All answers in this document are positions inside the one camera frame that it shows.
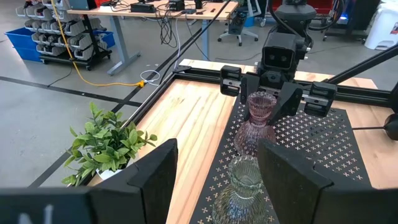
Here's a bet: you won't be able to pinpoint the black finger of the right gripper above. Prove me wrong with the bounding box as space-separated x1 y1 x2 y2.
239 73 262 123
268 82 304 126

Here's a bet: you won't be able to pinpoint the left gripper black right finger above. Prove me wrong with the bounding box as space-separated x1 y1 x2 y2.
257 138 398 224

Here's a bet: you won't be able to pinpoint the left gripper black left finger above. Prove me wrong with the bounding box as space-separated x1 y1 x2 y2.
0 138 179 224

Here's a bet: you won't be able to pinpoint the pink glass candle holder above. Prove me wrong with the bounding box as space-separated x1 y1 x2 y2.
233 91 278 156

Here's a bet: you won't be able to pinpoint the green glass candle holder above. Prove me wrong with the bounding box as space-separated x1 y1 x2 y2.
211 154 270 224

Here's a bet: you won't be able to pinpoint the black perforated metal shelf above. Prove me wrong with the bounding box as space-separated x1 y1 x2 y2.
189 93 373 224

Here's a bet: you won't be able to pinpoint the green potted plant white pot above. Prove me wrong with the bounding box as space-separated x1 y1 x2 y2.
61 101 159 187

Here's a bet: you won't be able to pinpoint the office chair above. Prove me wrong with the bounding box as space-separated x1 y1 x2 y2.
216 7 259 47

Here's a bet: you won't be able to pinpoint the wooden desk grey legs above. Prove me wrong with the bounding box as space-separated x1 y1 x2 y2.
67 0 239 76

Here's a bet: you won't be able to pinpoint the red cabinet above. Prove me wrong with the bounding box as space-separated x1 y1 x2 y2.
272 0 336 15

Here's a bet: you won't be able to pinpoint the black box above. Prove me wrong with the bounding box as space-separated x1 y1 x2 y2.
168 0 186 12
129 2 157 14

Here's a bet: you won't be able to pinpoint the white plastic bin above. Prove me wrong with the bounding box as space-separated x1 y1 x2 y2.
364 1 398 51

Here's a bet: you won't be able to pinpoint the blue plastic bin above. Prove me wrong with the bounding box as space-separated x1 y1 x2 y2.
92 30 116 49
4 27 43 62

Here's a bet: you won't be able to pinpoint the grey storage bin rack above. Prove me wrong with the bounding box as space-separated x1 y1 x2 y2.
15 0 113 71

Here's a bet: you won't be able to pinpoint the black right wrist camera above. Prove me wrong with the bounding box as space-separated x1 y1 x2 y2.
262 32 308 72

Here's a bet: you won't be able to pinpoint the black aluminium table frame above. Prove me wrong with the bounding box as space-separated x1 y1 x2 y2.
67 43 398 187

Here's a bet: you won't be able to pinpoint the white cable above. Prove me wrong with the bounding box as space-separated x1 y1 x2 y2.
139 68 162 87

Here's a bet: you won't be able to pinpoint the black cable bundle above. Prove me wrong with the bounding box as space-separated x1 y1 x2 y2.
154 11 188 49

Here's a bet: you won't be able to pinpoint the yellow cable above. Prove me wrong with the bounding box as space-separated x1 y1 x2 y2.
50 0 146 88

